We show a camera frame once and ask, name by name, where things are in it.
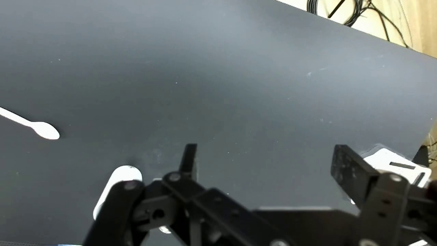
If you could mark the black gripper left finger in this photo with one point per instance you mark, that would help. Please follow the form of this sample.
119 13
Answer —
124 214

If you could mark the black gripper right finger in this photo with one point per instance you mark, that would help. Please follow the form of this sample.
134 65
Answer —
355 176

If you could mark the white plastic spoon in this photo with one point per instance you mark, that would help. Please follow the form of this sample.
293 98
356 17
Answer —
45 131

